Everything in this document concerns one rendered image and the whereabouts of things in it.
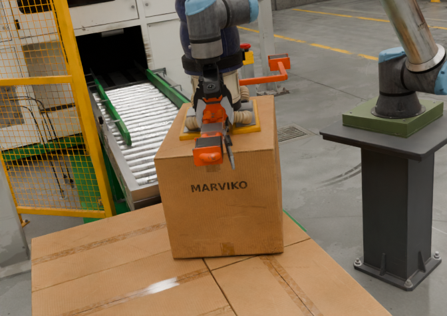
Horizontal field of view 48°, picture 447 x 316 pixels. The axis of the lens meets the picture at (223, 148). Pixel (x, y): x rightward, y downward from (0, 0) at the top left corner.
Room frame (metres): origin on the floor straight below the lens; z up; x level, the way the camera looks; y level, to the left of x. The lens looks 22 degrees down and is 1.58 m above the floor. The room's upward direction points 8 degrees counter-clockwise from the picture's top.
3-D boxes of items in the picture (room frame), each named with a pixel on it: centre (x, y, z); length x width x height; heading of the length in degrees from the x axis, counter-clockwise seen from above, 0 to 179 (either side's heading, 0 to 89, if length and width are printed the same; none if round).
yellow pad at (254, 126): (1.84, -0.10, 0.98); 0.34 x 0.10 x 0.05; 176
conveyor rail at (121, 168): (3.20, 0.77, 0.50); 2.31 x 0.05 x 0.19; 17
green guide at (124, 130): (3.56, 0.82, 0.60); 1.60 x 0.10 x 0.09; 17
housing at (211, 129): (1.38, 0.03, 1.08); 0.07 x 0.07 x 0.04; 86
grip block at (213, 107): (1.60, 0.01, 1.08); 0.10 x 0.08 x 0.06; 86
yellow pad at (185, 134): (1.85, 0.09, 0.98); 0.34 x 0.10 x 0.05; 176
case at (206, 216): (1.83, 0.00, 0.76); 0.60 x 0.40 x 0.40; 172
